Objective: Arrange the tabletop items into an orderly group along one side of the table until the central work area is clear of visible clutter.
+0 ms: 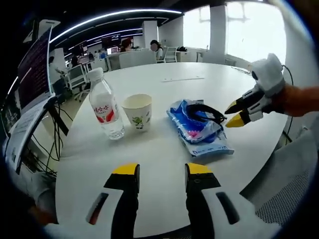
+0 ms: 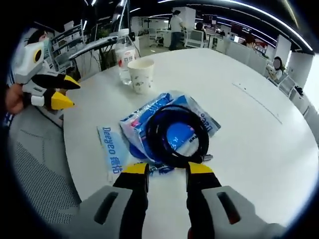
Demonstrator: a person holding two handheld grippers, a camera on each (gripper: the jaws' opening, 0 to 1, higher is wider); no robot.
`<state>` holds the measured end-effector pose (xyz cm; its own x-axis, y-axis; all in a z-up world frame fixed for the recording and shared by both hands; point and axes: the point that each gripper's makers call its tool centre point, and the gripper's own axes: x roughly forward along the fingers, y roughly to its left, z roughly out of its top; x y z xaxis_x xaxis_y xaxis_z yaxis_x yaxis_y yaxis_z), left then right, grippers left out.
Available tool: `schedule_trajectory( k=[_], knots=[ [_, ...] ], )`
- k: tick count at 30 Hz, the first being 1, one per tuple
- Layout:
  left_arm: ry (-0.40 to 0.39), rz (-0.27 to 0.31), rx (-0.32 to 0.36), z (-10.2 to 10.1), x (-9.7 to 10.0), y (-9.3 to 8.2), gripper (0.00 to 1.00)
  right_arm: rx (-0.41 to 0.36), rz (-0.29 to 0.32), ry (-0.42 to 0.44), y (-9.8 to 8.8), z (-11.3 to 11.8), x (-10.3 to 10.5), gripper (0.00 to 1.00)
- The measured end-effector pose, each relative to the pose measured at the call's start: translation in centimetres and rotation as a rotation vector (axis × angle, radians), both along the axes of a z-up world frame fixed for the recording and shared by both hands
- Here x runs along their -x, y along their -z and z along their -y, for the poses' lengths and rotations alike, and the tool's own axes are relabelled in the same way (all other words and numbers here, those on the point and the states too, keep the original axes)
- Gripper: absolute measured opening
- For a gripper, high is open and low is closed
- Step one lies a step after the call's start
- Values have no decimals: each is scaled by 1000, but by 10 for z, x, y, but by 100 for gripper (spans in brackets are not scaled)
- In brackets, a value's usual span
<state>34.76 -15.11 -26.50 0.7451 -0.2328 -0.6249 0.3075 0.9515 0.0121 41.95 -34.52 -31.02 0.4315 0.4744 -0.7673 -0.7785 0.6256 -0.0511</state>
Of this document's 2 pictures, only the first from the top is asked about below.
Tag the white paper cup green print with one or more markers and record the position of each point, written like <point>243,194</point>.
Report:
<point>138,112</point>

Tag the large window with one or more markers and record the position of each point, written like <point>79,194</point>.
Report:
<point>254,32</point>
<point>197,27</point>

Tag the black bag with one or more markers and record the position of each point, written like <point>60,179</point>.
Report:
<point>182,49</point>

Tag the long ceiling light strip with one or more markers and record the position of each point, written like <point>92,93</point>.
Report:
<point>112,17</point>

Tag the silver laptop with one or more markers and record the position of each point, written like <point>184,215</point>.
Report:
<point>35,69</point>

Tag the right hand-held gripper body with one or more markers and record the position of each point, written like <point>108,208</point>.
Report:
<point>269,74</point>

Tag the grey partition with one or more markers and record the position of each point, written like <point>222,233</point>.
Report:
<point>137,59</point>

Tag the clear plastic water bottle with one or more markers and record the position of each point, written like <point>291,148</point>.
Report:
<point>107,107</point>

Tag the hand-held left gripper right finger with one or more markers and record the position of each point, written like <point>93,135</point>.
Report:
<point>207,199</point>

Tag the person's right hand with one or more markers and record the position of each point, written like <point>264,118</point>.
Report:
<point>286,99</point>

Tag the white cabinet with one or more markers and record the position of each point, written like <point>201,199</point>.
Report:
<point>183,56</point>

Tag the white office chair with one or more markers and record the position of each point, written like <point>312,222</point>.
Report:
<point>76,74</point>
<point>170,53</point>

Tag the person's left hand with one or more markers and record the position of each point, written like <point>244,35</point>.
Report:
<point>46,215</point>

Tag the white table cover plate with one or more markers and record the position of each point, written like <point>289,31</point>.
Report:
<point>183,79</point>

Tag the blue plastic packet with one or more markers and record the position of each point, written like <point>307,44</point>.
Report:
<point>199,139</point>

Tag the black laptop stand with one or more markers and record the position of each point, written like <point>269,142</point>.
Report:
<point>59,119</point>

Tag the dark wall display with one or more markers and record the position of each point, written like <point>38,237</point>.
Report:
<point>115,39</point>

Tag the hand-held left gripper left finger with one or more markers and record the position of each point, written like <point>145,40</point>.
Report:
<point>122,199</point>

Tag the grey mesh office chair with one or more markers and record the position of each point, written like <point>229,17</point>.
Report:
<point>286,189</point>

